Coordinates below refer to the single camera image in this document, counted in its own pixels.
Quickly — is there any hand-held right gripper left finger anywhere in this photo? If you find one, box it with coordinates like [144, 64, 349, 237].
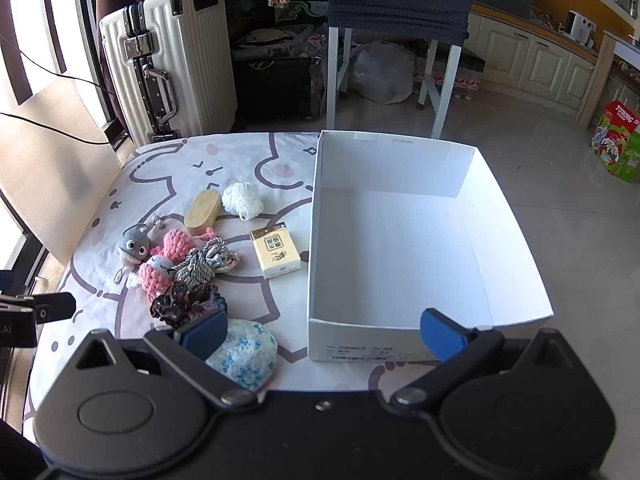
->
[75, 307, 258, 409]

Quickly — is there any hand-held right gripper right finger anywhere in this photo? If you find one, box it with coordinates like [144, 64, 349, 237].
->
[390, 307, 576, 408]

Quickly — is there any dark crochet flower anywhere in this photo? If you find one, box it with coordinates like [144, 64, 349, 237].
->
[149, 282, 228, 329]

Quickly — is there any blue floral pouch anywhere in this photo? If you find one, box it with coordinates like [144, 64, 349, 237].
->
[205, 319, 278, 393]

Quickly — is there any grey braided cord bundle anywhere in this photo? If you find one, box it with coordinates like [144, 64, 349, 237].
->
[175, 227, 241, 291]

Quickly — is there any pink crochet doll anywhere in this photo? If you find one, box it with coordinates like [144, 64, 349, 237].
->
[127, 228, 199, 304]

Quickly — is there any grey crochet doll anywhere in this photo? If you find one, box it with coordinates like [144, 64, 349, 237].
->
[114, 225, 154, 286]

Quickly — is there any white cardboard box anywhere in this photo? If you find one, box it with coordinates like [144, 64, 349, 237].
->
[306, 130, 555, 363]

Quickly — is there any yellow tissue packet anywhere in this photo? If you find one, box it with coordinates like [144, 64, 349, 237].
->
[250, 225, 303, 280]

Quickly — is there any oval wooden block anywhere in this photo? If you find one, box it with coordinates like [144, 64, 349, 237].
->
[184, 189, 221, 234]

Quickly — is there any white yarn ball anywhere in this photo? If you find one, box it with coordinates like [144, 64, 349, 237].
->
[221, 182, 262, 221]

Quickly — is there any beige cardboard sheet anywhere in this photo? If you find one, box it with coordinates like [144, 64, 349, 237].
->
[0, 77, 126, 267]

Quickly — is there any black power adapter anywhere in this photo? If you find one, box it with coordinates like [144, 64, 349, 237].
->
[102, 120, 127, 151]

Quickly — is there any black bag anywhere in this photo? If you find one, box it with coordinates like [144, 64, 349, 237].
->
[232, 55, 314, 121]

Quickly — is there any green printed carton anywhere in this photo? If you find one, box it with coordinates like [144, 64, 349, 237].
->
[590, 100, 640, 184]

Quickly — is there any clear plastic bag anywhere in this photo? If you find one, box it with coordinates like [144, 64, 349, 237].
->
[350, 42, 416, 106]

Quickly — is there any white ribbed suitcase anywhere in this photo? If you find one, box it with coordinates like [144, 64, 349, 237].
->
[99, 0, 238, 147]

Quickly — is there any cream kitchen cabinet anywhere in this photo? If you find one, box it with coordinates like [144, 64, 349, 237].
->
[465, 2, 601, 102]

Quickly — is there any wooden leg table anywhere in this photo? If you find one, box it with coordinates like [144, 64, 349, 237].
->
[580, 30, 640, 131]

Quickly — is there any white small heater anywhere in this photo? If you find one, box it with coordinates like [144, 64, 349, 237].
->
[564, 10, 597, 44]

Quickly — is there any black cable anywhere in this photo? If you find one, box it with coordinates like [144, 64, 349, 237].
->
[0, 111, 112, 146]
[49, 71, 117, 97]

